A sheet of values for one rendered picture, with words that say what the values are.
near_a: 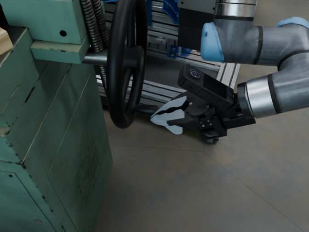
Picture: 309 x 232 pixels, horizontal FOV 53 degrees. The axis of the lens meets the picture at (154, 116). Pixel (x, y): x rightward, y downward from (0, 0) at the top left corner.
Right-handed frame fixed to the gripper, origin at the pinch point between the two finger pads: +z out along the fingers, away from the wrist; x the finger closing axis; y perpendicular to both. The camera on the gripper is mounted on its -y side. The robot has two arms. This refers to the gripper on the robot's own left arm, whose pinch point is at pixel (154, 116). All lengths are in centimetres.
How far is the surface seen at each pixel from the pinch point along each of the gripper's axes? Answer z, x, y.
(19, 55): 12.3, -3.8, -26.1
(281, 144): -12, 51, 88
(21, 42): 11.6, -1.8, -27.2
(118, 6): -6.0, 2.9, -23.8
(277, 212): -7, 16, 86
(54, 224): 39.0, -15.2, 16.4
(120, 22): -6.2, -0.1, -22.4
